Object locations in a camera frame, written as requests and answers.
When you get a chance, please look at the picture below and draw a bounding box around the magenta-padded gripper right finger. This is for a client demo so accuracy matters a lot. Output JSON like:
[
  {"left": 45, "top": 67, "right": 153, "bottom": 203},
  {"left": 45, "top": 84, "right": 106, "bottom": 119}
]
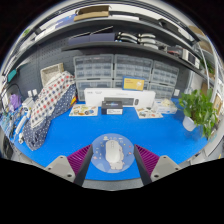
[{"left": 133, "top": 143, "right": 181, "bottom": 186}]

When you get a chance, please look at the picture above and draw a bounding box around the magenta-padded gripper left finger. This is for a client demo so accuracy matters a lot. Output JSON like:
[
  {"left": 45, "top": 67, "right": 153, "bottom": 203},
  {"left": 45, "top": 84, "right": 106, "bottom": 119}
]
[{"left": 44, "top": 143, "right": 94, "bottom": 187}]

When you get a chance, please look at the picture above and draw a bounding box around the light grey computer mouse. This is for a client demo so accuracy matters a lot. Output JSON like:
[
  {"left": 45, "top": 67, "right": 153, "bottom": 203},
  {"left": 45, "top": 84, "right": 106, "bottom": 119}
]
[{"left": 104, "top": 139, "right": 123, "bottom": 163}]

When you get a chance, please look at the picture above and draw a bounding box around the round rabbit-print mouse pad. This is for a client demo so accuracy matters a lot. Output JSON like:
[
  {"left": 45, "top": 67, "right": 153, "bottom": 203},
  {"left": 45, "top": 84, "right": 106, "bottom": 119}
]
[{"left": 90, "top": 132, "right": 135, "bottom": 174}]

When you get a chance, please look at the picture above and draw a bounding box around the food-print sticker sheet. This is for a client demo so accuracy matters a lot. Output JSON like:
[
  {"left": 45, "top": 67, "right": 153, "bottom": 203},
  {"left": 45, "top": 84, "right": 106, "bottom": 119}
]
[
  {"left": 134, "top": 107, "right": 164, "bottom": 120},
  {"left": 68, "top": 103, "right": 100, "bottom": 117}
]

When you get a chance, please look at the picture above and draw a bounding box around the navy polka dot cloth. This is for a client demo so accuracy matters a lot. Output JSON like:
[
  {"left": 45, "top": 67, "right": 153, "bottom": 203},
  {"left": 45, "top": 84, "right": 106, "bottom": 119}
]
[{"left": 21, "top": 83, "right": 78, "bottom": 152}]

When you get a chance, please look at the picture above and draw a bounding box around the small white carton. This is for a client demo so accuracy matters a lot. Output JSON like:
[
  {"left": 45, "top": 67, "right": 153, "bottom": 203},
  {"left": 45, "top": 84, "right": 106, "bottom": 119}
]
[{"left": 152, "top": 98, "right": 178, "bottom": 115}]

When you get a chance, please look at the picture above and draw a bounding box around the small dark product box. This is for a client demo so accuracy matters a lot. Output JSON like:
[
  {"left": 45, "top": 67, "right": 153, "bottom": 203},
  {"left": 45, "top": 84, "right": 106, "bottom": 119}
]
[{"left": 101, "top": 100, "right": 124, "bottom": 116}]

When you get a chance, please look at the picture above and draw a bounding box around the long white keyboard box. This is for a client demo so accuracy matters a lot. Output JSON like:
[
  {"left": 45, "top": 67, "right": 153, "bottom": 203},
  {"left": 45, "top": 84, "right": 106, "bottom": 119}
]
[{"left": 83, "top": 87, "right": 156, "bottom": 108}]

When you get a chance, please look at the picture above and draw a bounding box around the red blue checked cloth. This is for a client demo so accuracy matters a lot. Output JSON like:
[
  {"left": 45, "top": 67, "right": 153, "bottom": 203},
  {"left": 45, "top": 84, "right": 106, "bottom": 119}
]
[{"left": 29, "top": 70, "right": 76, "bottom": 129}]

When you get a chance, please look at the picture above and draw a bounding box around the green potted plant white pot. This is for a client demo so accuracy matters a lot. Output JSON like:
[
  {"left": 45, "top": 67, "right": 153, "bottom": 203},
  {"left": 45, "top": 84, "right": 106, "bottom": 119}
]
[{"left": 178, "top": 89, "right": 219, "bottom": 139}]

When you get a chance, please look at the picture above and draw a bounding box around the yellow card package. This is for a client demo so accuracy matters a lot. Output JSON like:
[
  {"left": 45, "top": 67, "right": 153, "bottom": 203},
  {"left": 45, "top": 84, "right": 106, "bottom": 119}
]
[{"left": 122, "top": 76, "right": 146, "bottom": 92}]

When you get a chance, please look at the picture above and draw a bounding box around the grey plastic drawer cabinet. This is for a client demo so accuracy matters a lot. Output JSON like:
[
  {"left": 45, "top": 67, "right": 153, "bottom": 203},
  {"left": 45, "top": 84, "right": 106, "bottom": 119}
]
[
  {"left": 149, "top": 60, "right": 180, "bottom": 100},
  {"left": 113, "top": 54, "right": 154, "bottom": 90},
  {"left": 73, "top": 54, "right": 115, "bottom": 101}
]

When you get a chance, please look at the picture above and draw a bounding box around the purple fabric pouch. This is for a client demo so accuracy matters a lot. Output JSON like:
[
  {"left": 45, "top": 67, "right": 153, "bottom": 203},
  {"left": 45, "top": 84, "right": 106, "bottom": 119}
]
[{"left": 8, "top": 93, "right": 23, "bottom": 111}]

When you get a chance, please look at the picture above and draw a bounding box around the white woven basket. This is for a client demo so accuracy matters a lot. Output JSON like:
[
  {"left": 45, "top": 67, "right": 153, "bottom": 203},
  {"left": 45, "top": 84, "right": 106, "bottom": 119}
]
[{"left": 40, "top": 62, "right": 65, "bottom": 87}]

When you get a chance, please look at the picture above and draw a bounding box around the wall shelf unit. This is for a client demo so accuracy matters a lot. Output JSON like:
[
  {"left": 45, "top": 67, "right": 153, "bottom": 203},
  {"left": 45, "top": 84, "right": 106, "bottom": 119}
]
[{"left": 6, "top": 4, "right": 218, "bottom": 81}]

